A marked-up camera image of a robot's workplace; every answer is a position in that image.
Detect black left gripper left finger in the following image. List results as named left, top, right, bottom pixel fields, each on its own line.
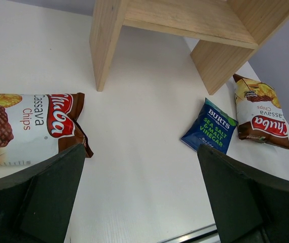
left=0, top=144, right=86, bottom=242

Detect right Chuba cassava chips bag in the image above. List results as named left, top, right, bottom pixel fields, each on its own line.
left=233, top=74, right=289, bottom=149

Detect wooden two-tier shelf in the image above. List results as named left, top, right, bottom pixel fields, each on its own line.
left=89, top=0, right=289, bottom=95

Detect Burts sea salt vinegar bag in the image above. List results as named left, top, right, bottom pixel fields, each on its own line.
left=180, top=98, right=238, bottom=154

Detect chuba cassava chips bag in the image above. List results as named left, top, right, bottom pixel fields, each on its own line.
left=233, top=74, right=289, bottom=149
left=0, top=93, right=93, bottom=167

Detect left Chuba cassava chips bag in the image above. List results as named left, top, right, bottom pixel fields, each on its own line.
left=0, top=93, right=93, bottom=167

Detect aluminium rail base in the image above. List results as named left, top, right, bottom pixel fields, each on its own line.
left=160, top=224, right=221, bottom=243

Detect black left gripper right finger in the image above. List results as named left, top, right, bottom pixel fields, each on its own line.
left=197, top=145, right=289, bottom=242

